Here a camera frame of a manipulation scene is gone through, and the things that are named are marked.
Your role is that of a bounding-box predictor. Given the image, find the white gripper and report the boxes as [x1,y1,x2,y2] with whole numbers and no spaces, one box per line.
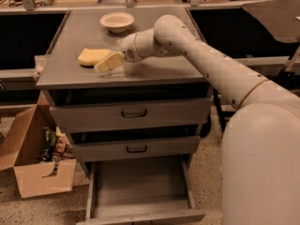
[94,34,141,73]

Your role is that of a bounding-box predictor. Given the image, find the yellow sponge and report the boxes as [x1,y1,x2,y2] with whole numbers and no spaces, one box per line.
[78,48,111,67]

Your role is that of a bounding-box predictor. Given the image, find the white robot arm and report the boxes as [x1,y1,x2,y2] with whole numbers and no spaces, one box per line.
[117,15,300,225]

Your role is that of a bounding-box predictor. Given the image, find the grey drawer cabinet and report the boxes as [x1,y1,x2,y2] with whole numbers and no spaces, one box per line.
[36,7,221,173]

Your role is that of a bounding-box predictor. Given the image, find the top drawer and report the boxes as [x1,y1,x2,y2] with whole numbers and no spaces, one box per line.
[51,97,211,133]

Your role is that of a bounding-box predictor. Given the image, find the middle drawer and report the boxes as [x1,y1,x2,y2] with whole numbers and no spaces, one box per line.
[71,136,200,162]

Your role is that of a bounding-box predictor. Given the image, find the open bottom drawer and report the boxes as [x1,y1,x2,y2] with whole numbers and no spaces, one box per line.
[76,156,205,225]

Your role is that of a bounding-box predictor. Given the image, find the white bowl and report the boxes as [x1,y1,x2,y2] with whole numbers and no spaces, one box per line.
[99,12,135,34]

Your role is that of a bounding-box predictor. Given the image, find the snack packages in box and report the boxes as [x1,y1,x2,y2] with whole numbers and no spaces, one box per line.
[40,127,75,162]

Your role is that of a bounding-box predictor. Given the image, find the cardboard box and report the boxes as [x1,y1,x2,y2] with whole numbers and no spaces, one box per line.
[0,93,76,198]

